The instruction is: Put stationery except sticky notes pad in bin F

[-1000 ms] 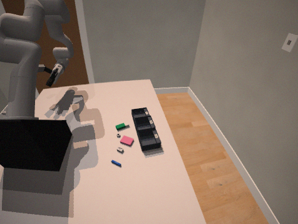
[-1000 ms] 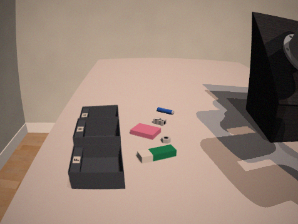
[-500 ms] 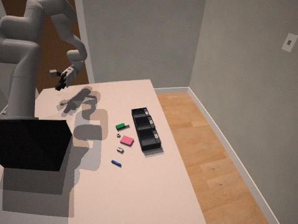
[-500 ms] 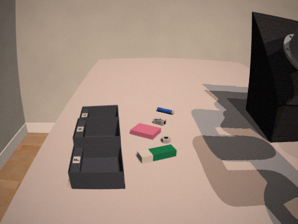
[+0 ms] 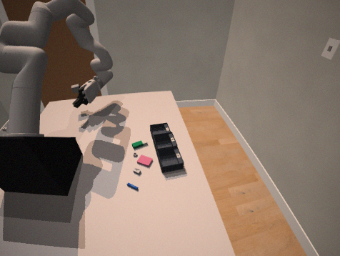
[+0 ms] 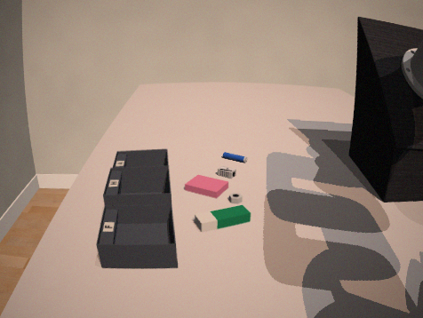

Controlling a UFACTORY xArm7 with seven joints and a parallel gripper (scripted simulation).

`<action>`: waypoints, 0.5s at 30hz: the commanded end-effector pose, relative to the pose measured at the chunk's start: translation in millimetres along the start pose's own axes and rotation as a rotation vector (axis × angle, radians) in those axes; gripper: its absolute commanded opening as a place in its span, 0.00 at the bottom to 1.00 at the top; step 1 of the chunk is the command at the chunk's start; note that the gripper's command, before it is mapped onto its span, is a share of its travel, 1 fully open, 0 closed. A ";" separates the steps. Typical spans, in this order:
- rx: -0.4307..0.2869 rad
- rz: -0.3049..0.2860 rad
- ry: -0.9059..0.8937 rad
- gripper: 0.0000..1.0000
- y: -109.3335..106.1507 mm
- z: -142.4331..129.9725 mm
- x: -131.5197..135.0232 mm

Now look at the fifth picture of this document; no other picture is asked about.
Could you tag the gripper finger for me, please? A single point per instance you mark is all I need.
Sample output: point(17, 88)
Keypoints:
point(80, 97)
point(83, 101)

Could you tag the dark grey rack of bins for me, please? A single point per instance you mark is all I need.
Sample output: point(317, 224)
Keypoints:
point(166, 148)

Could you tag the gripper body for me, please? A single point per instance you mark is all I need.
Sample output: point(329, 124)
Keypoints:
point(91, 90)

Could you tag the flat red rectangular block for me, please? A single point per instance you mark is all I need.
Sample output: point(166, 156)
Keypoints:
point(146, 161)

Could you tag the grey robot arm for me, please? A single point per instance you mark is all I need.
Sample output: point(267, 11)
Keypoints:
point(21, 53)

